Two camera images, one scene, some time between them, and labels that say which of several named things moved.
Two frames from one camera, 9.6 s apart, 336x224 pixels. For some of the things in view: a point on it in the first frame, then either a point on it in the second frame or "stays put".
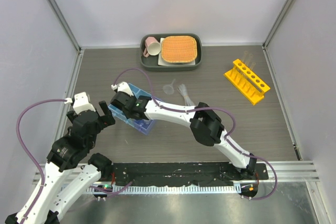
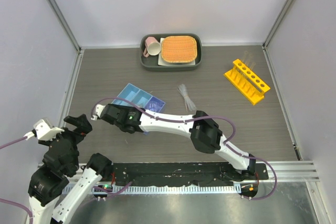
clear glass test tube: [252, 65] stays put
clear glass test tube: [250, 57] → [252, 65]
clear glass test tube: [246, 58] stays put
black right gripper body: [133, 97] → [121, 108]
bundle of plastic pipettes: [182, 89] stays put
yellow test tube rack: [247, 82] stays put
